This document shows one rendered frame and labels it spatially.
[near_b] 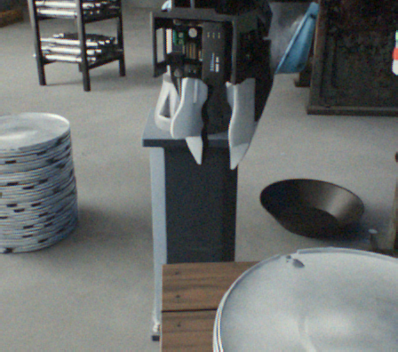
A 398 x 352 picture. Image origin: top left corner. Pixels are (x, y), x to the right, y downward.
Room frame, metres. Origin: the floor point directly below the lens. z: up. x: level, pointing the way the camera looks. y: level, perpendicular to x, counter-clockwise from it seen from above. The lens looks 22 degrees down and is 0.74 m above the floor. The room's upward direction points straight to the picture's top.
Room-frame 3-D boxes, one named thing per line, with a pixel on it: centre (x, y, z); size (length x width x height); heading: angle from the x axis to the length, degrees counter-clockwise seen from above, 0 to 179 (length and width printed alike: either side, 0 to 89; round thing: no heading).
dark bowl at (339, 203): (1.25, -0.34, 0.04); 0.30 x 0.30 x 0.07
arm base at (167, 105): (0.86, 0.00, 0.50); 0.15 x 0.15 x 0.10
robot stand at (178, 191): (0.86, 0.00, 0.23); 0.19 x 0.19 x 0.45; 89
